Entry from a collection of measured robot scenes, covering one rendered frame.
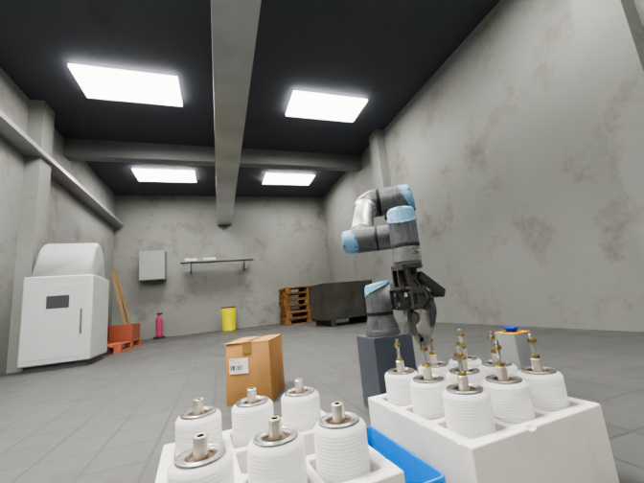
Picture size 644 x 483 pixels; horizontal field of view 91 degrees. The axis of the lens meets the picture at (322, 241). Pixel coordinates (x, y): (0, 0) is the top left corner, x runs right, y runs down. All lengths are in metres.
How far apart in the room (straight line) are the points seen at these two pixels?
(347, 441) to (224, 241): 8.47
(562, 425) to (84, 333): 4.62
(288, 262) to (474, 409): 8.44
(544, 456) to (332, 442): 0.45
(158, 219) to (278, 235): 3.12
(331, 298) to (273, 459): 5.49
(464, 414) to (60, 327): 4.59
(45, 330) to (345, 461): 4.55
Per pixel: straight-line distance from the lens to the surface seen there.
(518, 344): 1.20
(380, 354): 1.39
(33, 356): 5.00
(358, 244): 0.96
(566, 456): 0.94
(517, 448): 0.83
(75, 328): 4.87
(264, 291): 8.85
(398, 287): 0.83
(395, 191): 1.31
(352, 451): 0.64
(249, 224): 9.10
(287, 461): 0.60
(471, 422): 0.79
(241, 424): 0.83
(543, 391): 0.95
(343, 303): 6.13
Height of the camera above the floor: 0.47
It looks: 11 degrees up
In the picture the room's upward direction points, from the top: 6 degrees counter-clockwise
